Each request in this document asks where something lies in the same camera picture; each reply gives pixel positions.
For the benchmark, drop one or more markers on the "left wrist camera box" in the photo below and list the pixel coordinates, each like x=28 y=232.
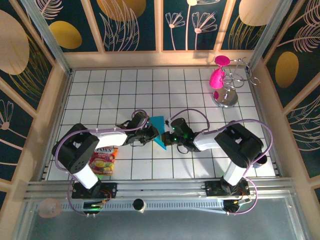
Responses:
x=139 y=119

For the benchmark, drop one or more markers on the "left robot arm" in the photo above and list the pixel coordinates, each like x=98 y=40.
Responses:
x=75 y=150

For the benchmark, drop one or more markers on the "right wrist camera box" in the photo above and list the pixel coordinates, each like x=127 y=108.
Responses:
x=180 y=126

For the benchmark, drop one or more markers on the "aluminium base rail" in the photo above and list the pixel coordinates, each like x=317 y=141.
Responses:
x=162 y=183

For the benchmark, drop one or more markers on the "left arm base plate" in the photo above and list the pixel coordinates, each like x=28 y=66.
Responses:
x=110 y=190

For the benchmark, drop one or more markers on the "dark ceramic cup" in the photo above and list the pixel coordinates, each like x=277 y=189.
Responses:
x=262 y=161

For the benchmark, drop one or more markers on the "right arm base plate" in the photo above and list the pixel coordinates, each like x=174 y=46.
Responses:
x=212 y=188

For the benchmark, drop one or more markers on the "black round knob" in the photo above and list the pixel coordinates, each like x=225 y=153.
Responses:
x=138 y=204

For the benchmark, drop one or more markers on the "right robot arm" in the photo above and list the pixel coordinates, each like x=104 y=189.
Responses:
x=240 y=145

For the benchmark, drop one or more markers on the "aluminium frame post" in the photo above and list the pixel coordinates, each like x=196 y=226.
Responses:
x=268 y=37
x=47 y=37

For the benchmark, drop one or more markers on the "grey metal sheet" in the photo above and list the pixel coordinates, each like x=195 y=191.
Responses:
x=160 y=225

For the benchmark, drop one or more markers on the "pink wine glass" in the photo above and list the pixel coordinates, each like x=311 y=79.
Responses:
x=216 y=78

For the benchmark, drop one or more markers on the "red candy bag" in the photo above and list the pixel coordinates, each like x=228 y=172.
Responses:
x=105 y=162

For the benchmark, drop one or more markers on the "blue square paper sheet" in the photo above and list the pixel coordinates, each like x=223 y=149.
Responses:
x=158 y=123

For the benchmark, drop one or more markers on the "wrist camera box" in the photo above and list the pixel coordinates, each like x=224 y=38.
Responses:
x=180 y=126
x=139 y=119

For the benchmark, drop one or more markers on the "clear suction cup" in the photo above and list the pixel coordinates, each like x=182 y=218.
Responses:
x=50 y=208

